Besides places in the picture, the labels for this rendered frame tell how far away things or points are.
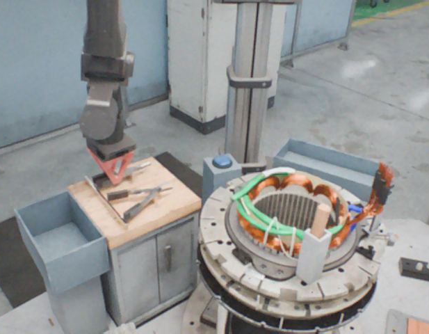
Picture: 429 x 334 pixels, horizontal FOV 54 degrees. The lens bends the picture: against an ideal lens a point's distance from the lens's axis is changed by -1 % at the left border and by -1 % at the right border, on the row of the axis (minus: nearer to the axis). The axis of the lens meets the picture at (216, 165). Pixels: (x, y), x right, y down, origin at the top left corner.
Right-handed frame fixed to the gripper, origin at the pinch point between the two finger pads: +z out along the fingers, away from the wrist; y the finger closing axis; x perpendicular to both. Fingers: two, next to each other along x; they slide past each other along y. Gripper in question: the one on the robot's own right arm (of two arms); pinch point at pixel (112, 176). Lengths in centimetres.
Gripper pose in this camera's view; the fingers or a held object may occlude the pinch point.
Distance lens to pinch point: 88.4
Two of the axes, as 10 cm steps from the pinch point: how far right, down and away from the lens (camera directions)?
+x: 7.8, -3.2, 5.4
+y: 6.2, 4.6, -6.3
